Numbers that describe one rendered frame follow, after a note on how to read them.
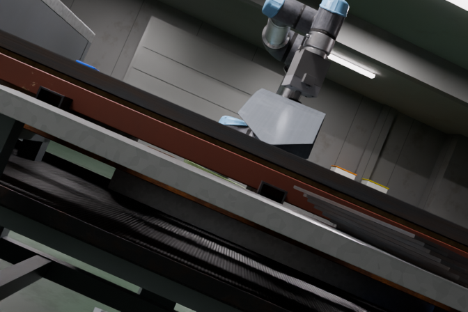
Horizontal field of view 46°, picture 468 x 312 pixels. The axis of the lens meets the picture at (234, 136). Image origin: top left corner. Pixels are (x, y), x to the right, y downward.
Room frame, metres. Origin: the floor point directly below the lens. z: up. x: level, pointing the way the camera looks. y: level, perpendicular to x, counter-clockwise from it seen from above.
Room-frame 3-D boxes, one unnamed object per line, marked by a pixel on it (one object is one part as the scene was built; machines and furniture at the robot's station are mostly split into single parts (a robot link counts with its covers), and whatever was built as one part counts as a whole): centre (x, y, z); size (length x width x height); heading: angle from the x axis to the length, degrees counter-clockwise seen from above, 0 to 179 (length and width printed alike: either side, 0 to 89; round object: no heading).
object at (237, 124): (2.19, 0.01, 0.90); 0.13 x 0.12 x 0.14; 89
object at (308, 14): (1.57, -0.10, 1.25); 0.11 x 0.11 x 0.08; 89
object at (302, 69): (1.46, -0.11, 1.09); 0.10 x 0.09 x 0.16; 15
